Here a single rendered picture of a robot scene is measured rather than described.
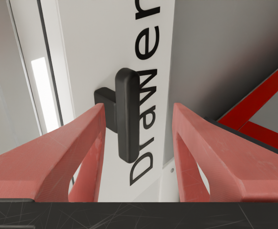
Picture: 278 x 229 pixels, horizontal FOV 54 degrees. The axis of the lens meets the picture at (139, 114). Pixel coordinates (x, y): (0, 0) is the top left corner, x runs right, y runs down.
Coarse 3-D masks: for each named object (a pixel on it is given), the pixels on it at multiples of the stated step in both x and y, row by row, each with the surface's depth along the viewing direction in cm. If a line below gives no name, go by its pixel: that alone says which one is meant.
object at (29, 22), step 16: (16, 0) 15; (32, 0) 16; (16, 16) 15; (32, 16) 16; (32, 32) 16; (32, 48) 17; (48, 48) 18; (48, 64) 18; (32, 80) 18; (144, 192) 36
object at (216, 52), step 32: (192, 0) 27; (224, 0) 32; (256, 0) 39; (192, 32) 30; (224, 32) 35; (256, 32) 44; (192, 64) 32; (224, 64) 39; (256, 64) 50; (192, 96) 36; (224, 96) 45; (160, 192) 41
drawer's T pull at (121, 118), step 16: (128, 80) 16; (96, 96) 19; (112, 96) 19; (128, 96) 17; (112, 112) 19; (128, 112) 18; (112, 128) 20; (128, 128) 18; (128, 144) 19; (128, 160) 20
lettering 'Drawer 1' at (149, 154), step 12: (144, 12) 20; (156, 12) 21; (156, 36) 22; (156, 48) 23; (144, 72) 23; (156, 72) 24; (144, 84) 24; (144, 120) 26; (144, 144) 28; (144, 156) 29; (132, 168) 28; (132, 180) 29
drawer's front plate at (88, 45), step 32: (64, 0) 15; (96, 0) 17; (128, 0) 19; (160, 0) 21; (64, 32) 16; (96, 32) 18; (128, 32) 20; (160, 32) 23; (64, 64) 17; (96, 64) 19; (128, 64) 21; (160, 64) 24; (64, 96) 19; (160, 96) 27; (160, 128) 29; (160, 160) 32; (128, 192) 29
